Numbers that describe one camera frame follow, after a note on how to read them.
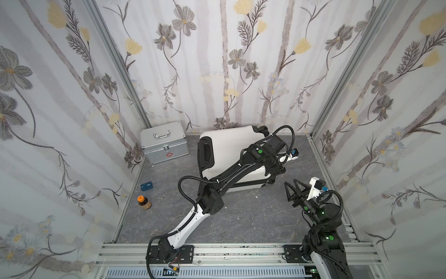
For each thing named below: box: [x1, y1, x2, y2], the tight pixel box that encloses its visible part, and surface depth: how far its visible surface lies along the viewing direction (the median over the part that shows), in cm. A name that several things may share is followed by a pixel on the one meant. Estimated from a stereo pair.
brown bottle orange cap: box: [137, 195, 153, 210], surface depth 85 cm
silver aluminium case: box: [139, 120, 190, 166], surface depth 101 cm
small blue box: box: [140, 181, 153, 192], surface depth 95 cm
